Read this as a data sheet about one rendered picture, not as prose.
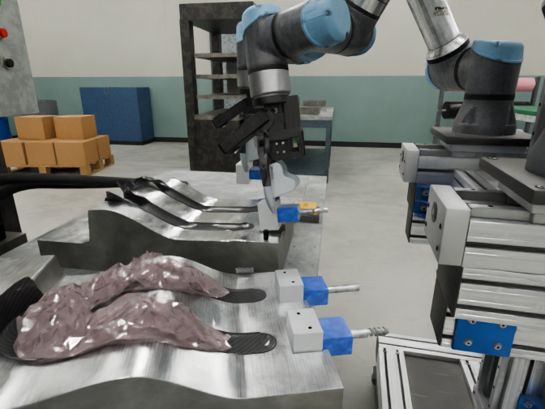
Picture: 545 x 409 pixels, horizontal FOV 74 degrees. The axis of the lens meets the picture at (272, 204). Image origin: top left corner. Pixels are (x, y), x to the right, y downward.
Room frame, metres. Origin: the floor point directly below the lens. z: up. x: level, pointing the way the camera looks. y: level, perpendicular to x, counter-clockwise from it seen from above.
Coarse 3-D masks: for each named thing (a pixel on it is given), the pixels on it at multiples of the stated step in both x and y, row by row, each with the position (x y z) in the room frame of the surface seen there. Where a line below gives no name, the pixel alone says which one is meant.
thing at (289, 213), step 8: (264, 200) 0.68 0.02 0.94; (264, 208) 0.65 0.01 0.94; (280, 208) 0.65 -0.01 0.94; (288, 208) 0.65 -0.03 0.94; (296, 208) 0.64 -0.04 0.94; (264, 216) 0.65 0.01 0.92; (272, 216) 0.65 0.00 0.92; (280, 216) 0.65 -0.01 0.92; (288, 216) 0.64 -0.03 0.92; (296, 216) 0.64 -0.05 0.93; (264, 224) 0.65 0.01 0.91; (272, 224) 0.64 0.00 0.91; (280, 224) 0.66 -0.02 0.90
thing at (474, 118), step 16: (464, 96) 1.01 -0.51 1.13; (480, 96) 0.95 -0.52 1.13; (496, 96) 0.94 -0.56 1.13; (512, 96) 0.94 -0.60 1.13; (464, 112) 0.98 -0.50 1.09; (480, 112) 0.94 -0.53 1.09; (496, 112) 0.93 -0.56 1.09; (512, 112) 0.94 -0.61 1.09; (464, 128) 0.96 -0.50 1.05; (480, 128) 0.93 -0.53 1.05; (496, 128) 0.92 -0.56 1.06; (512, 128) 0.93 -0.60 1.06
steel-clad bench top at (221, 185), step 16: (160, 176) 1.46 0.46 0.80; (176, 176) 1.46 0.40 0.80; (192, 176) 1.46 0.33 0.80; (208, 176) 1.46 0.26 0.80; (224, 176) 1.46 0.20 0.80; (304, 176) 1.46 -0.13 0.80; (320, 176) 1.46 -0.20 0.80; (208, 192) 1.22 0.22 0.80; (224, 192) 1.22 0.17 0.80; (240, 192) 1.22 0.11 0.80; (256, 192) 1.22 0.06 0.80; (304, 192) 1.22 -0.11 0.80; (320, 192) 1.22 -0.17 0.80; (320, 208) 1.05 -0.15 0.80; (64, 224) 0.92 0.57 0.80; (304, 224) 0.92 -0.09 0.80; (320, 224) 0.92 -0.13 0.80; (32, 240) 0.81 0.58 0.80; (304, 240) 0.81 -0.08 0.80; (0, 256) 0.72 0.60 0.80; (16, 256) 0.72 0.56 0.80; (288, 256) 0.72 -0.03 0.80; (304, 256) 0.72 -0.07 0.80; (64, 272) 0.65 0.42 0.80; (80, 272) 0.65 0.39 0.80; (96, 272) 0.65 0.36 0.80; (304, 272) 0.65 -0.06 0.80
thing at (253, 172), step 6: (240, 162) 0.98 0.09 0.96; (252, 162) 1.00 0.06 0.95; (240, 168) 0.95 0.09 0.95; (252, 168) 0.97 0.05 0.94; (258, 168) 0.97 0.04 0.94; (240, 174) 0.95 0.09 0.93; (246, 174) 0.95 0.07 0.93; (252, 174) 0.95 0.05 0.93; (258, 174) 0.95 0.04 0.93; (240, 180) 0.95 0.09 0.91; (246, 180) 0.95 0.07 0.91
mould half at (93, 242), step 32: (160, 192) 0.80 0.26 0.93; (192, 192) 0.87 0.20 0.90; (96, 224) 0.66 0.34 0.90; (128, 224) 0.65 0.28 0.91; (160, 224) 0.67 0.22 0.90; (256, 224) 0.69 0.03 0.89; (288, 224) 0.74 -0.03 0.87; (64, 256) 0.67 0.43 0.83; (96, 256) 0.66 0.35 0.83; (128, 256) 0.65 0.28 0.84; (192, 256) 0.63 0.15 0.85; (224, 256) 0.62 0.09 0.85; (256, 256) 0.61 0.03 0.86
